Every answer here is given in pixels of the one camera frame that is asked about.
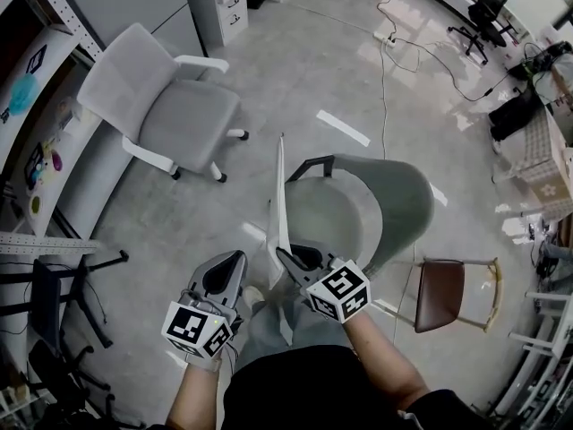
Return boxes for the white floor cable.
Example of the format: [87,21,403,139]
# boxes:
[378,45,389,161]

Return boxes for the person's black shirt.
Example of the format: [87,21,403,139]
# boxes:
[146,345,494,430]

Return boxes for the table with checkered cloth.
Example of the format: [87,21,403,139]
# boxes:
[492,51,573,224]

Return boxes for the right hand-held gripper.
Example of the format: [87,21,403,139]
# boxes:
[275,241,373,325]

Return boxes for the black mesh office chair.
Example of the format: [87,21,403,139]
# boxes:
[447,0,518,65]

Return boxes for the person's jeans legs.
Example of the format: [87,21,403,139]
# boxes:
[240,292,355,372]

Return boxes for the white and grey office chair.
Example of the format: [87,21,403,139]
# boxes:
[76,22,250,184]

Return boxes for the white frame rack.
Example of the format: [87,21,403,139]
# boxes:
[490,284,573,430]

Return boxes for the long white floor tape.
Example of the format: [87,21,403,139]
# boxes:
[316,109,372,149]

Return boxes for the pale round ornament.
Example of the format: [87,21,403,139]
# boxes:
[57,96,84,130]

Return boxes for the black floor cable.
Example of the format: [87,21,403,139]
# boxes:
[393,37,512,104]

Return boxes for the white perforated shelf rack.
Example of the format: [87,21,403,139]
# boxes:
[0,0,107,259]

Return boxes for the person's right forearm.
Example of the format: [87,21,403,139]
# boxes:
[346,310,432,415]

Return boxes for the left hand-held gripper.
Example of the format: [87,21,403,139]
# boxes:
[161,250,249,360]

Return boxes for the person's left forearm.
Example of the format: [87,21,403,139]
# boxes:
[165,355,226,430]

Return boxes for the teal mesh sponge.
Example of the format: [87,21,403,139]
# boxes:
[9,73,42,116]

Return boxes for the white desk with drawers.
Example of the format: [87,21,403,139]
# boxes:
[180,0,302,49]

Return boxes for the white cushion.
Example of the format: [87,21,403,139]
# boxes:
[266,132,299,348]

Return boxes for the large black square frame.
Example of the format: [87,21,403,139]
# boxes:
[24,142,47,192]

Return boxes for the grey tall cabinet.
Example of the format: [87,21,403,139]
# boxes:
[56,0,210,61]

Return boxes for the black stand with tray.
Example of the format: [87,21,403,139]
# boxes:
[0,248,131,349]

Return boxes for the grey-green tub armchair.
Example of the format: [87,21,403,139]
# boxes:
[284,153,436,281]

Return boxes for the black swivel chair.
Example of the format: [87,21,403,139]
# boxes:
[24,338,118,430]

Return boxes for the brown seat wooden stool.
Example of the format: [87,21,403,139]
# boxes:
[393,256,504,335]

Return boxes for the person's white shoe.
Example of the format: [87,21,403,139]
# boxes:
[241,284,266,306]

